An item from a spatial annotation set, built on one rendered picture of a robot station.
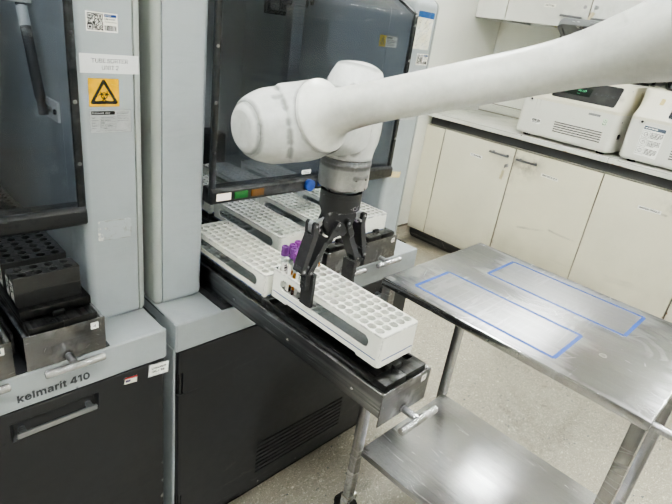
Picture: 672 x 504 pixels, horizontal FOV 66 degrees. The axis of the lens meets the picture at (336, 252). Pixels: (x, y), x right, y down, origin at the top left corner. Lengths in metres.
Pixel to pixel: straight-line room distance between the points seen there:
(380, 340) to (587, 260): 2.43
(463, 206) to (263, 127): 2.87
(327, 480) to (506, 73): 1.45
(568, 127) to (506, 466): 2.04
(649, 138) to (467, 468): 2.01
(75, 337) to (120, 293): 0.15
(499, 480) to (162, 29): 1.36
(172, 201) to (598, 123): 2.44
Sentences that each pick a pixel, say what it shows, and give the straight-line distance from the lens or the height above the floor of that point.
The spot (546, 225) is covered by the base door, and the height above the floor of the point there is 0.44.
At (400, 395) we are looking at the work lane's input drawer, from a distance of 0.94.
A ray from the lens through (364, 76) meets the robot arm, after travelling 0.85.
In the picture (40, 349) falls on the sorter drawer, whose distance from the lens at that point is 1.05.
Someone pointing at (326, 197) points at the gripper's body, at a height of 1.08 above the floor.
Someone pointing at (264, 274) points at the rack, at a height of 0.86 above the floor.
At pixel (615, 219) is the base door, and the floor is 0.60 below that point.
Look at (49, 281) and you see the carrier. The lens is 1.07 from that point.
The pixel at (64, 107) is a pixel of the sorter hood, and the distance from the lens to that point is 0.99.
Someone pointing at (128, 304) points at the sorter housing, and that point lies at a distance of 1.18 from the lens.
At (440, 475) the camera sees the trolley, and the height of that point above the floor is 0.28.
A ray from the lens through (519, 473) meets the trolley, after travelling 1.66.
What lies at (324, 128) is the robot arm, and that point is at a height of 1.23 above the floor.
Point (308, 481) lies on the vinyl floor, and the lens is 1.83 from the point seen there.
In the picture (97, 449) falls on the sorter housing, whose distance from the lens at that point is 1.24.
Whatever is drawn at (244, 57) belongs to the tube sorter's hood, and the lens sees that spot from 1.13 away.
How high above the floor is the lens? 1.36
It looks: 24 degrees down
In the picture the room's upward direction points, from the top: 8 degrees clockwise
